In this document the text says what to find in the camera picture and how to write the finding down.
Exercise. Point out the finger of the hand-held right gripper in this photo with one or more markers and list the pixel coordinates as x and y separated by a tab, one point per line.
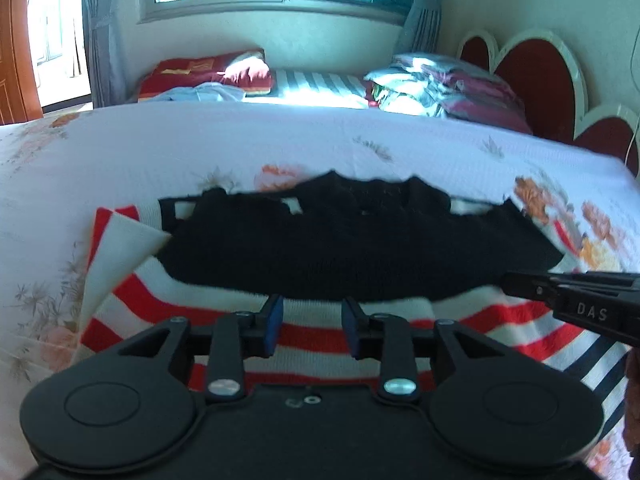
530	285

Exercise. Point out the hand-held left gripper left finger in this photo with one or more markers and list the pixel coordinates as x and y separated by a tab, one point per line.
272	327

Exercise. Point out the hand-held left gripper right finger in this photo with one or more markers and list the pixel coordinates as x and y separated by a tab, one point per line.
351	327

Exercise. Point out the striped knit cartoon sweater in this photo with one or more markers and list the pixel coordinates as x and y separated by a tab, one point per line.
350	245

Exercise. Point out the person's right forearm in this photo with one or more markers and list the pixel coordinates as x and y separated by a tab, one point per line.
634	400

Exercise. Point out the red heart-shaped headboard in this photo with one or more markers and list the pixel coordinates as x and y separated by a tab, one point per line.
540	80

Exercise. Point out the floral white bed sheet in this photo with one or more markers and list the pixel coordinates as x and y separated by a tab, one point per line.
150	160

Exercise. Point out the stack of folded bedding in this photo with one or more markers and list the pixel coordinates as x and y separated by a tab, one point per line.
440	90

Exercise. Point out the striped bed sheet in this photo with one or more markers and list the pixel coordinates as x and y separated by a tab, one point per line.
315	87

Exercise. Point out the light blue garment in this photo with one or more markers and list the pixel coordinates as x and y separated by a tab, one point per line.
205	94

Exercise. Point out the red folded blanket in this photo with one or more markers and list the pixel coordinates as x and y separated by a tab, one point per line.
200	70

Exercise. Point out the grey-blue curtain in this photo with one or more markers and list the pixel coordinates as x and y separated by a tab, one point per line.
105	35
425	15

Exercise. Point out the brown wooden door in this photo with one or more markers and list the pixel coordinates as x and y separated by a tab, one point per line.
15	50

